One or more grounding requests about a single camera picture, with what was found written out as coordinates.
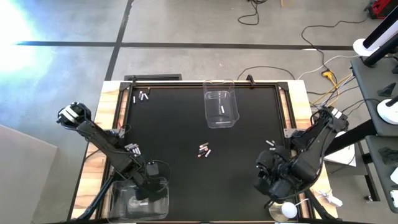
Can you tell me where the red tool case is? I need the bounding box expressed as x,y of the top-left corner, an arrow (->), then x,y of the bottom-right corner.
364,0 -> 398,20

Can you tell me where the black rig frame strut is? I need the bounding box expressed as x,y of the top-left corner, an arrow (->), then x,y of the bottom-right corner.
67,160 -> 123,223
298,189 -> 336,223

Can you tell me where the long black floor cable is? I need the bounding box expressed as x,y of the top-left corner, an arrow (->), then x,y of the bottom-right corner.
300,17 -> 370,73

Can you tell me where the black arched floor cable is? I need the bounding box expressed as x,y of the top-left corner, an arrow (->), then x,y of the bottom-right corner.
236,65 -> 296,81

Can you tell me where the white lamp base with post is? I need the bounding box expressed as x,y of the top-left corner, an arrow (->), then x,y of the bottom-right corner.
353,14 -> 398,58

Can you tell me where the black table mat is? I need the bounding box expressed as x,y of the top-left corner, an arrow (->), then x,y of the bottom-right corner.
112,84 -> 300,222

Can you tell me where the white dome device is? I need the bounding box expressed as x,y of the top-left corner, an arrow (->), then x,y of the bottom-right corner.
281,201 -> 299,219

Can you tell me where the clear plastic bin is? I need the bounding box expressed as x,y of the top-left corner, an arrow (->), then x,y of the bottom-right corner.
202,79 -> 241,129
107,177 -> 171,223

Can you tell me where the white flat box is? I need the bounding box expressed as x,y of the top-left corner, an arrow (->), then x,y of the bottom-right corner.
323,130 -> 357,167

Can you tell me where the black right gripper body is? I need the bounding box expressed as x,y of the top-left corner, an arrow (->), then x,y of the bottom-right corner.
267,144 -> 296,202

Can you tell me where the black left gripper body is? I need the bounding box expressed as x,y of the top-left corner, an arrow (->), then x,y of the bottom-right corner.
136,170 -> 158,195

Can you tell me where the black side table beam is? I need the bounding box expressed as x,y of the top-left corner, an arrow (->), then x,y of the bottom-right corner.
323,119 -> 379,157

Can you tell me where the white power adapter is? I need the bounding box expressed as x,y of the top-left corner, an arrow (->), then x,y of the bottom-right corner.
316,189 -> 344,208

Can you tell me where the grey side table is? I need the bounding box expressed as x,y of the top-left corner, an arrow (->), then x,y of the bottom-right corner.
350,55 -> 398,138
364,134 -> 398,215

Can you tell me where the black looped floor cable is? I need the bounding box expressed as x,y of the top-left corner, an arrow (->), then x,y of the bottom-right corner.
237,0 -> 269,26

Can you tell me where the yellow extension cord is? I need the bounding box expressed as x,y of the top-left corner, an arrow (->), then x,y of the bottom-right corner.
312,73 -> 354,113

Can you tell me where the grey floor board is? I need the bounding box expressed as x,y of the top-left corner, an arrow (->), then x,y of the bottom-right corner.
0,123 -> 59,224

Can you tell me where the white round base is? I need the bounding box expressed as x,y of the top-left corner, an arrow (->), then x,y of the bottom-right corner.
376,95 -> 398,125

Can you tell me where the black floor vent grille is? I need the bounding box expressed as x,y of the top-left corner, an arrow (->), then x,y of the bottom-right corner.
124,73 -> 183,82

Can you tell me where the black triangular part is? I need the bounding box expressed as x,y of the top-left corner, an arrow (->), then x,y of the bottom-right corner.
377,82 -> 397,98

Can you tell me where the white floor cable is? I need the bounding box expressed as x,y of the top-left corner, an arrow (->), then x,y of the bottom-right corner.
297,54 -> 361,80

